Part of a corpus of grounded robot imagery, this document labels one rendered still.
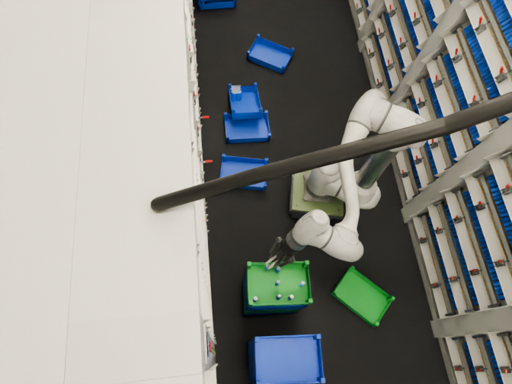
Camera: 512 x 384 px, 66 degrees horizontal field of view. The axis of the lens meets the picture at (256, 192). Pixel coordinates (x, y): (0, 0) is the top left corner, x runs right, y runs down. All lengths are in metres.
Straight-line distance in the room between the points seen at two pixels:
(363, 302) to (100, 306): 1.99
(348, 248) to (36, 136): 1.17
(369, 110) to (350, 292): 1.19
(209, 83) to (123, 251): 2.38
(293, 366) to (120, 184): 1.42
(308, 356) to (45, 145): 1.52
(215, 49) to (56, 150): 2.48
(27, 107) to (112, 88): 0.16
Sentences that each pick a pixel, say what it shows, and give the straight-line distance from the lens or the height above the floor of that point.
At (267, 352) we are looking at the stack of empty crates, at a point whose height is 0.40.
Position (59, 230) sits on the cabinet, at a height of 1.69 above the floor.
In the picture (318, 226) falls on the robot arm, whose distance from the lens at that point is 1.53.
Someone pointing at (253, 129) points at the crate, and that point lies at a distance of 2.78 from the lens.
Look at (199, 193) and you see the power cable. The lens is 0.65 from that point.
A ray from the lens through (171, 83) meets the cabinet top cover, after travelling 0.84.
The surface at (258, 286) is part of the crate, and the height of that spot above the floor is 0.40.
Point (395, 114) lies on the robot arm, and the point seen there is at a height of 1.06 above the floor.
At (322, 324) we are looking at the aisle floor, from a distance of 2.43.
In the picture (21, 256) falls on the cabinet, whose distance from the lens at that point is 0.75.
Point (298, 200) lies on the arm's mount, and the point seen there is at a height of 0.22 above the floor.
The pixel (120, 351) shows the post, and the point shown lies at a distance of 0.68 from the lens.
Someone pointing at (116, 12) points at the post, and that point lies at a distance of 0.99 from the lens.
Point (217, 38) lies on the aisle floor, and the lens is 3.27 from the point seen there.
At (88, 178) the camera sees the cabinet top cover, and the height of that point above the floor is 1.69.
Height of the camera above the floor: 2.36
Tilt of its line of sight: 67 degrees down
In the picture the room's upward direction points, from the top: 12 degrees clockwise
